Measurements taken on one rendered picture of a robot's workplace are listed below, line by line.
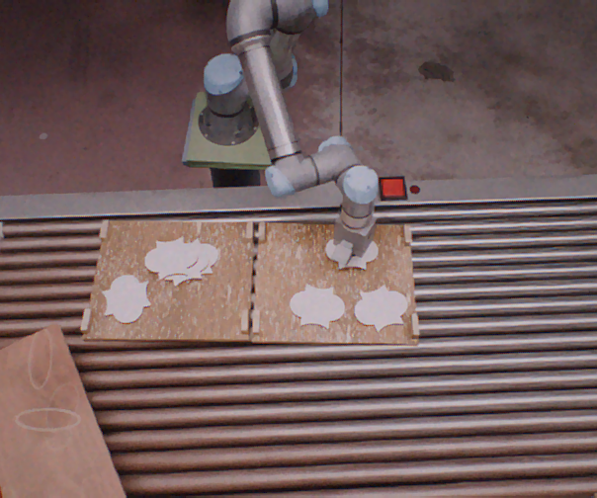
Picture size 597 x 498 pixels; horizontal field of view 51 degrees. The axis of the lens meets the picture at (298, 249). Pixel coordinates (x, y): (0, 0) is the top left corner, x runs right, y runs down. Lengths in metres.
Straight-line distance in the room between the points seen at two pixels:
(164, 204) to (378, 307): 0.68
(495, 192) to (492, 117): 1.54
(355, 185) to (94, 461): 0.80
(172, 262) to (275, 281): 0.27
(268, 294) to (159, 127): 1.83
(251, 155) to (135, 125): 1.48
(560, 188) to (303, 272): 0.80
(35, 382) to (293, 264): 0.68
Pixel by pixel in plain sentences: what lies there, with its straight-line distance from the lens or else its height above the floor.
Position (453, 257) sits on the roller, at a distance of 1.73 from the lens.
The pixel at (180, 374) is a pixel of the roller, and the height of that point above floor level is 0.92.
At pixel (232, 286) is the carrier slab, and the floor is 0.94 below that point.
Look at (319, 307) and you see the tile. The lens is 1.58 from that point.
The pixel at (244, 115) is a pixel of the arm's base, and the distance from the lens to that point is 1.94.
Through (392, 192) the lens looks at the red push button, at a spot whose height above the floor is 0.93.
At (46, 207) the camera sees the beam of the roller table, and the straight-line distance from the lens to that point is 1.92.
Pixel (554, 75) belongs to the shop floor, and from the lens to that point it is 3.74.
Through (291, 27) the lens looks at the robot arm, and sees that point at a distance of 1.55.
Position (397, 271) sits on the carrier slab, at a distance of 1.66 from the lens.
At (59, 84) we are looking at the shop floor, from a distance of 3.66.
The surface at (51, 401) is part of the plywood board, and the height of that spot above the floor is 1.04.
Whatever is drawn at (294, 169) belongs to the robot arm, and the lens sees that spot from 1.43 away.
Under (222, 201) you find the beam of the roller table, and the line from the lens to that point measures 1.81.
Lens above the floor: 2.36
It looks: 58 degrees down
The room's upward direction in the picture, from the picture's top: straight up
